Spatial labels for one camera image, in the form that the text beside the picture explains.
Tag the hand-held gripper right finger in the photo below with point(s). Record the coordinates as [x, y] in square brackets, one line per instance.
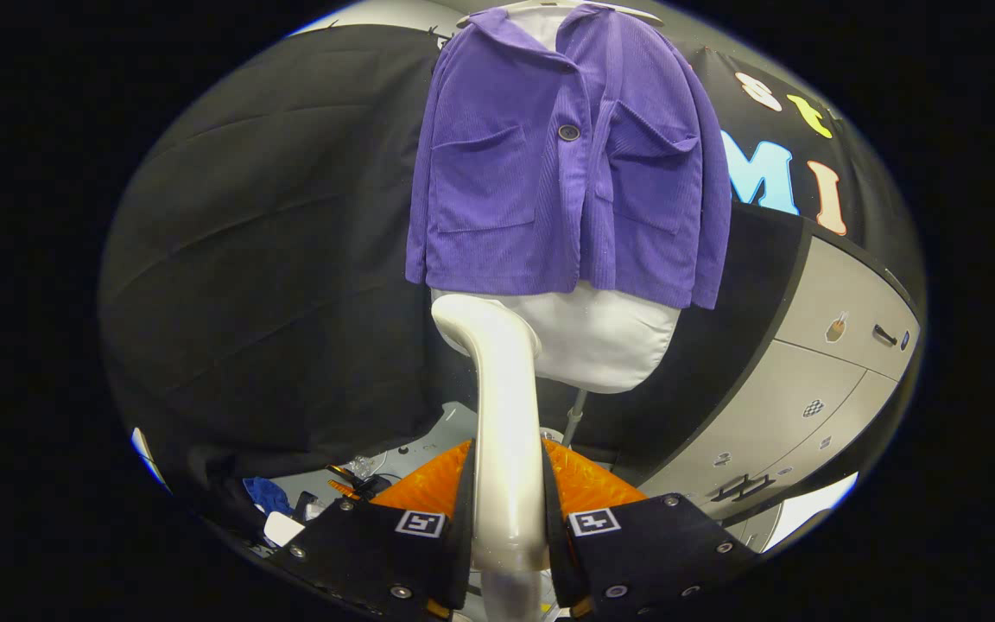
[554, 544]

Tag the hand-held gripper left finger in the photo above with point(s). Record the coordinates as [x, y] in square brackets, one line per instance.
[459, 544]

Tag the white garment steamer head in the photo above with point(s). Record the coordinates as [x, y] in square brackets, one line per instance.
[506, 449]

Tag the white clothes hanger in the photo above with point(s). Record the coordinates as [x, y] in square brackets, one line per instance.
[636, 15]

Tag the small dark orange tool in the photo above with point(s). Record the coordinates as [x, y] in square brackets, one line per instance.
[359, 485]

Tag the mannequin stand pole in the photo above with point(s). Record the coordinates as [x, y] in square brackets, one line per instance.
[575, 415]

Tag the small white floor object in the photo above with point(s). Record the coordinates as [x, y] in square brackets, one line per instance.
[283, 529]

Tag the blue cloth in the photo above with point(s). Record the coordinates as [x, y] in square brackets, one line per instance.
[266, 495]

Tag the white padded mannequin form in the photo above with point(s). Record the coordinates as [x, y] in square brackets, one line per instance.
[610, 345]

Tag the grey cabinet with dark top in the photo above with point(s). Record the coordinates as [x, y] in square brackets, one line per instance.
[800, 380]

